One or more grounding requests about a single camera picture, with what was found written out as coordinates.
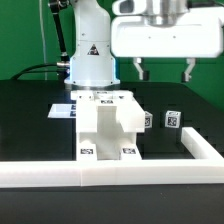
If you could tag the white flat tagged plate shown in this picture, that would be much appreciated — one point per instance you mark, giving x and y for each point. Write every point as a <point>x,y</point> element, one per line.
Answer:
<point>62,111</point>

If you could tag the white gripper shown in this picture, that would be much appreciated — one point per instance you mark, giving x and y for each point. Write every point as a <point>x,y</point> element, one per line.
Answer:
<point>166,29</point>

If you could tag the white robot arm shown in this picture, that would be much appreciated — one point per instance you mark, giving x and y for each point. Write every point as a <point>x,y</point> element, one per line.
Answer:
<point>93,64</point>

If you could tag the white boundary fence frame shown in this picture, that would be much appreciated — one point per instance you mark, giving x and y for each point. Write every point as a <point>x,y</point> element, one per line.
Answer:
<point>206,166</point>

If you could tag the white chair seat part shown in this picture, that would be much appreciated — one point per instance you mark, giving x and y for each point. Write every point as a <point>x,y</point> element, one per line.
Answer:
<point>109,142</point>

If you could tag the white tagged cube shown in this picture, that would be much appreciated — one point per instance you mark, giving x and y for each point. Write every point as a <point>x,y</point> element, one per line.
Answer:
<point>148,119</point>
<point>172,119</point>

